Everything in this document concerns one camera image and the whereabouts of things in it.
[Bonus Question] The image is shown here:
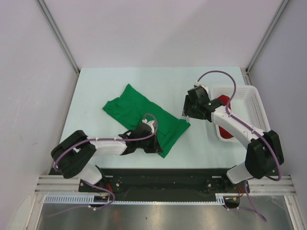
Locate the rolled red t shirt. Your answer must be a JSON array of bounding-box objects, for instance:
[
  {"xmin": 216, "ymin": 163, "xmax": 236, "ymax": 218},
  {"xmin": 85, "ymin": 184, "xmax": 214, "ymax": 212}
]
[{"xmin": 218, "ymin": 95, "xmax": 234, "ymax": 139}]

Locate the green t shirt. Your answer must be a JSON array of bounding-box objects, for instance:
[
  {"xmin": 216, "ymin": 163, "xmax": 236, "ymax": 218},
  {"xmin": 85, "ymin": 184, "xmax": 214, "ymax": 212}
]
[{"xmin": 102, "ymin": 84, "xmax": 190, "ymax": 158}]

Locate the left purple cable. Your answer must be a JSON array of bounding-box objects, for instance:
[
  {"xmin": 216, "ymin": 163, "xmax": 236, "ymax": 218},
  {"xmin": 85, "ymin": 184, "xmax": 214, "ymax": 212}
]
[{"xmin": 53, "ymin": 113, "xmax": 158, "ymax": 173}]

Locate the right aluminium corner post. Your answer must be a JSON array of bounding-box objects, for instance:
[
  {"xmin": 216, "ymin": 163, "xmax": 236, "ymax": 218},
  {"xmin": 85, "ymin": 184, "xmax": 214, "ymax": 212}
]
[{"xmin": 245, "ymin": 0, "xmax": 291, "ymax": 74}]

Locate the white perforated plastic basket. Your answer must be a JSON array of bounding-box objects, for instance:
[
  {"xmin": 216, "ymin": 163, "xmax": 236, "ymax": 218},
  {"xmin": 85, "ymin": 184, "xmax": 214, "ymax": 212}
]
[{"xmin": 210, "ymin": 85, "xmax": 271, "ymax": 143}]

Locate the aluminium corner post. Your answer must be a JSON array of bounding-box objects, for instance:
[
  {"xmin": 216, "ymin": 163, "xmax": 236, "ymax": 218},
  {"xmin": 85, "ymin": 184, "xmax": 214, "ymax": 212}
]
[
  {"xmin": 245, "ymin": 0, "xmax": 291, "ymax": 74},
  {"xmin": 35, "ymin": 0, "xmax": 81, "ymax": 74}
]

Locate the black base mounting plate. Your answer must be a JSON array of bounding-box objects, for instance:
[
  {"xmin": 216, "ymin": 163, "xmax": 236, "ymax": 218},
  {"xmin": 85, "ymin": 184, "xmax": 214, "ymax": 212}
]
[{"xmin": 78, "ymin": 168, "xmax": 249, "ymax": 198}]

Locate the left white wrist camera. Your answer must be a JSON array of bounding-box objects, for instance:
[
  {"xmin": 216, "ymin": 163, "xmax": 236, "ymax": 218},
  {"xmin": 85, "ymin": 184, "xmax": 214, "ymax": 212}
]
[{"xmin": 142, "ymin": 119, "xmax": 156, "ymax": 133}]

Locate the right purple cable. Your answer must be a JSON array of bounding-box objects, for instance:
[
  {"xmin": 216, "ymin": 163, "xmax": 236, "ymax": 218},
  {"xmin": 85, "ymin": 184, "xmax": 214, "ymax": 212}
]
[{"xmin": 197, "ymin": 69, "xmax": 283, "ymax": 182}]

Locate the purple cable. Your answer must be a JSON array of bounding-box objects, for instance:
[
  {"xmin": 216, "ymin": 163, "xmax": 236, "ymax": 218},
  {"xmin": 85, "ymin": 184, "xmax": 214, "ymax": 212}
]
[
  {"xmin": 53, "ymin": 113, "xmax": 158, "ymax": 173},
  {"xmin": 197, "ymin": 69, "xmax": 283, "ymax": 182}
]

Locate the left aluminium corner post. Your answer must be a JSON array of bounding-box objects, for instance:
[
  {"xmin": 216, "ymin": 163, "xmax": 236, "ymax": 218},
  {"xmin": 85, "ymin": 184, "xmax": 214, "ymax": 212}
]
[{"xmin": 35, "ymin": 0, "xmax": 81, "ymax": 74}]

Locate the aluminium rail frame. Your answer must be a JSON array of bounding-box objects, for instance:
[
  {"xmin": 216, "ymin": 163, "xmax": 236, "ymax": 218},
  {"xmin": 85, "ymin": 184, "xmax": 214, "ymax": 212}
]
[{"xmin": 28, "ymin": 175, "xmax": 307, "ymax": 230}]

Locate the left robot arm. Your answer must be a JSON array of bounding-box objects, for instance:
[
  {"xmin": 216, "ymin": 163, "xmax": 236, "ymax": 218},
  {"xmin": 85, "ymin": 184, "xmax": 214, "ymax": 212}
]
[{"xmin": 51, "ymin": 121, "xmax": 163, "ymax": 192}]

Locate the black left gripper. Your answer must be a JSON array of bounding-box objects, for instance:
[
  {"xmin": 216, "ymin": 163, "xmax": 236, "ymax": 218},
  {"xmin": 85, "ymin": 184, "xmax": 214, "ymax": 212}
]
[{"xmin": 136, "ymin": 131, "xmax": 163, "ymax": 153}]

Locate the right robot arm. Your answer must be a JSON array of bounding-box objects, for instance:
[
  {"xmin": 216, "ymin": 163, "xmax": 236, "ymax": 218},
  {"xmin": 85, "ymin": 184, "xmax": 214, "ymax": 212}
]
[{"xmin": 183, "ymin": 86, "xmax": 284, "ymax": 192}]

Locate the white slotted cable duct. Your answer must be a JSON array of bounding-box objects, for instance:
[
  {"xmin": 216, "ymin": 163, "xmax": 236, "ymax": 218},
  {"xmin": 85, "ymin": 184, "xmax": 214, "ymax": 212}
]
[{"xmin": 44, "ymin": 194, "xmax": 241, "ymax": 206}]

